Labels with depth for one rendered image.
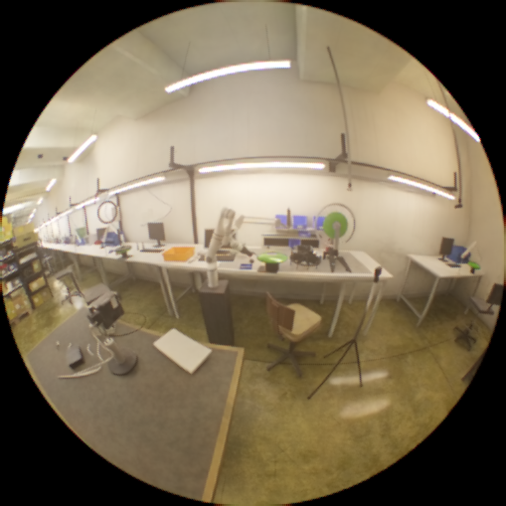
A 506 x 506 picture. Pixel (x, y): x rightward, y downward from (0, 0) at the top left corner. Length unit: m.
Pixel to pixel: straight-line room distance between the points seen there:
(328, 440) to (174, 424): 1.30
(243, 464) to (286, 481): 0.36
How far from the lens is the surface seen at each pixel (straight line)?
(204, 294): 1.55
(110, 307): 0.82
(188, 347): 0.85
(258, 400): 1.75
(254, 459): 1.62
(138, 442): 0.74
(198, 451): 0.66
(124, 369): 0.90
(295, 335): 1.43
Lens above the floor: 1.62
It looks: 18 degrees down
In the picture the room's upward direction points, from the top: 1 degrees counter-clockwise
